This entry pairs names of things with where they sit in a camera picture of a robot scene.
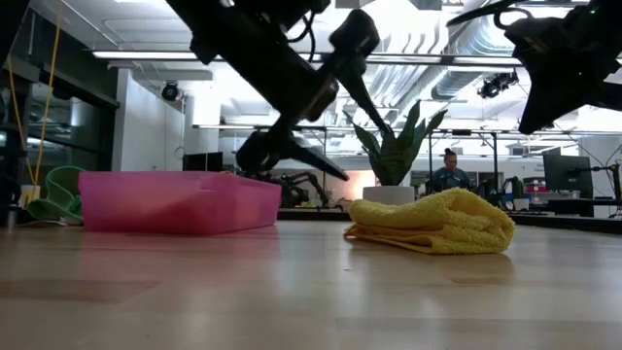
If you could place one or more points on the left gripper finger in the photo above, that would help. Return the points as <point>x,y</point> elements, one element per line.
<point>359,73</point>
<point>286,150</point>

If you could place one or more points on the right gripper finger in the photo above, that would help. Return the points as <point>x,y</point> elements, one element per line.
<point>546,107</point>

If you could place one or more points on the pink plastic bin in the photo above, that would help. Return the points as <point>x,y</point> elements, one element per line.
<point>180,201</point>

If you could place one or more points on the yellow microfiber towel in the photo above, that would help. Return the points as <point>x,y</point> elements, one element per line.
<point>437,223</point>

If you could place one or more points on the green microfiber towel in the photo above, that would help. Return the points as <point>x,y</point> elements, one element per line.
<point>60,199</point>

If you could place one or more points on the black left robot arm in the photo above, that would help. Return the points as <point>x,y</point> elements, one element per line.
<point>194,19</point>

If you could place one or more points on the black background robot arm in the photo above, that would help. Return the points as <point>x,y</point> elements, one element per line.
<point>296,187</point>

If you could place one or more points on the snake plant in white pot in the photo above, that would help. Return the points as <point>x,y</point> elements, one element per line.
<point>396,160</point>

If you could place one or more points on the black ceiling spot lamp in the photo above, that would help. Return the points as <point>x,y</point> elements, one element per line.
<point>170,91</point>

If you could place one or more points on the person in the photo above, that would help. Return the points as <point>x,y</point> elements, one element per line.
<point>449,177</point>

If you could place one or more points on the LED light bar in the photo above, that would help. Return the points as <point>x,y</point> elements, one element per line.
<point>146,55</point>

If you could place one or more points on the reed diffuser jar with sticks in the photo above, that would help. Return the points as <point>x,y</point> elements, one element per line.
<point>30,194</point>

